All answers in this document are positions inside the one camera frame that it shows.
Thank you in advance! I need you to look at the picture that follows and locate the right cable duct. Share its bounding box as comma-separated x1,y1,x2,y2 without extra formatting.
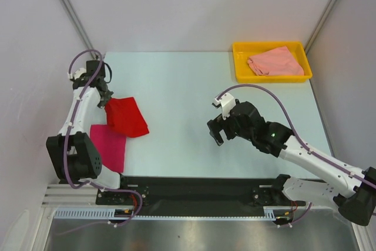
263,207,294,220

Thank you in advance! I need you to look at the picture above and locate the aluminium frame rail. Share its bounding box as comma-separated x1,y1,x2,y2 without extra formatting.
42,184,98,208

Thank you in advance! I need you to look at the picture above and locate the aluminium corner post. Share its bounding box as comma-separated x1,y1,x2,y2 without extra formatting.
304,0,339,55
59,0,94,49

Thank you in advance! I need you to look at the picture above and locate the red t shirt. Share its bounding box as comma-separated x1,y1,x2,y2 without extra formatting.
105,97,149,138

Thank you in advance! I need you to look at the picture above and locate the right aluminium corner post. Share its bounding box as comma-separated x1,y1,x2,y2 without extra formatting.
304,0,339,55

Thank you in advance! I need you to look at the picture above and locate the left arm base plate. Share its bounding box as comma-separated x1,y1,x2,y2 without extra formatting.
95,176,149,206

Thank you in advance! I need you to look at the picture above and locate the folded magenta t shirt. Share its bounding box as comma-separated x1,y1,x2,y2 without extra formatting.
90,125,126,173

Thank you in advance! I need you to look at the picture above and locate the cable duct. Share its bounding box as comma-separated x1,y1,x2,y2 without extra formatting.
54,208,134,220
263,207,294,220

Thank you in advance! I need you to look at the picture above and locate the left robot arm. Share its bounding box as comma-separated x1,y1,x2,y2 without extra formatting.
46,59,130,204

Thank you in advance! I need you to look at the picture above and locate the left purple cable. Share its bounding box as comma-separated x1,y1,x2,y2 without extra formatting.
55,49,144,236

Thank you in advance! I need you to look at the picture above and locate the yellow plastic bin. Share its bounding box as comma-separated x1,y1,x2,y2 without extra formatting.
232,41,313,83

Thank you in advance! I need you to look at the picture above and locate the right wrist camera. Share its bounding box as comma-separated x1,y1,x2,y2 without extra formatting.
212,92,236,120

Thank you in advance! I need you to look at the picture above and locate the left cable duct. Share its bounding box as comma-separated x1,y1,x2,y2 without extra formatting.
54,208,134,220

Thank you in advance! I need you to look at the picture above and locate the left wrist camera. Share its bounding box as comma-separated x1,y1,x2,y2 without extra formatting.
68,68,86,82

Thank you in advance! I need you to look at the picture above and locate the pink t shirt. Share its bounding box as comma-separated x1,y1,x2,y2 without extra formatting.
247,46,304,76

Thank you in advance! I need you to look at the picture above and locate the left aluminium corner post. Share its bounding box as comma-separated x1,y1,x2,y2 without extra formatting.
59,0,94,49

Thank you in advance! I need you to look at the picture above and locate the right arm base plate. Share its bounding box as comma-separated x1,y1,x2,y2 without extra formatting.
250,186,306,207

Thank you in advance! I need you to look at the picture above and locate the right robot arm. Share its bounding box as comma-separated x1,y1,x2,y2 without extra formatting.
207,97,375,226

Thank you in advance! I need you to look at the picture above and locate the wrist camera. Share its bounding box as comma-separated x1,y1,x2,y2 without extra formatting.
212,92,236,120
68,68,86,82

